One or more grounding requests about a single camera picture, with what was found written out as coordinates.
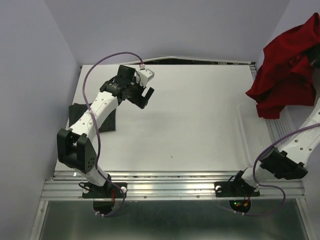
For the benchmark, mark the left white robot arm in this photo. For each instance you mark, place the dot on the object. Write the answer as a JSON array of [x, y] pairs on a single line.
[[74, 144]]

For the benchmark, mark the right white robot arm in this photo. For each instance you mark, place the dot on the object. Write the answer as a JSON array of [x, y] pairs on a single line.
[[287, 161]]

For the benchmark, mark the white plastic basket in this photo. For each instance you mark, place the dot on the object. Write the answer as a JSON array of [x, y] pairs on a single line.
[[259, 133]]

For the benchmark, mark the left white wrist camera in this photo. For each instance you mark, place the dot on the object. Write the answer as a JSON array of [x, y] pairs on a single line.
[[144, 76]]

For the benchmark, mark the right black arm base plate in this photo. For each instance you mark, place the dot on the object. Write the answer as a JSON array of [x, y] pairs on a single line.
[[226, 189]]

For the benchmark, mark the red skirt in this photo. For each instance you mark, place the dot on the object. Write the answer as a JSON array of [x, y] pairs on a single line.
[[285, 77]]

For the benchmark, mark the dark grey dotted skirt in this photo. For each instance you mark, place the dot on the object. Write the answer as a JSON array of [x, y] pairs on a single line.
[[75, 111]]

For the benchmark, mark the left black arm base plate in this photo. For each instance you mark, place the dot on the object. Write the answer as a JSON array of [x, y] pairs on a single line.
[[108, 191]]

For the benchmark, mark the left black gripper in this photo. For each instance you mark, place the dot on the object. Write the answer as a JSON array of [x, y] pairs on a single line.
[[140, 100]]

